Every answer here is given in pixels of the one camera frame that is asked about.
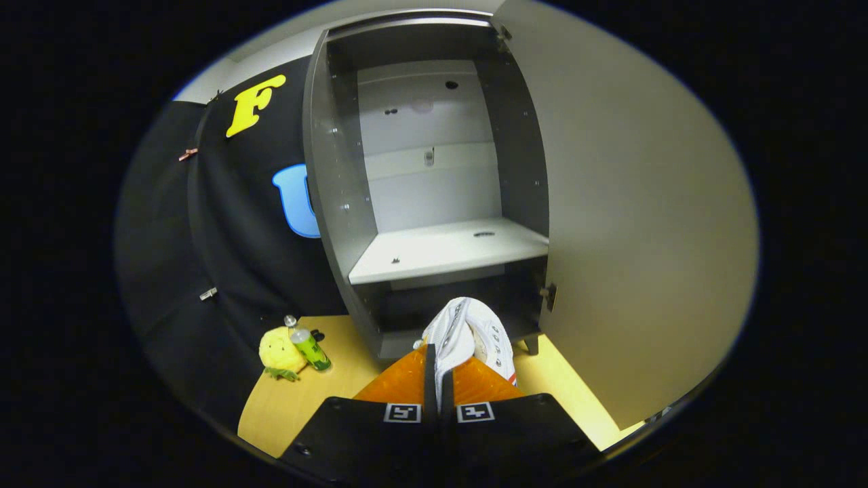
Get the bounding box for beige shoe cabinet door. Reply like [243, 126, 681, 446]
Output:
[492, 0, 759, 431]

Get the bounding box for green plastic bottle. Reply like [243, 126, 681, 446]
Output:
[283, 314, 332, 372]

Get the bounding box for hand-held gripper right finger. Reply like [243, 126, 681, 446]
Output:
[441, 356, 601, 488]

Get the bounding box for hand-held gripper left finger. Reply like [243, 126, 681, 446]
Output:
[279, 342, 441, 488]

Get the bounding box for white shoe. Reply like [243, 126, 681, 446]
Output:
[415, 297, 517, 414]

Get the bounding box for black backdrop cloth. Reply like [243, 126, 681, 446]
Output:
[114, 56, 350, 434]

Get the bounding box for yellow plush toy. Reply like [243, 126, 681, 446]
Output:
[258, 327, 309, 382]

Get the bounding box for dark grey shoe cabinet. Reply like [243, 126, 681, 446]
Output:
[302, 10, 550, 361]

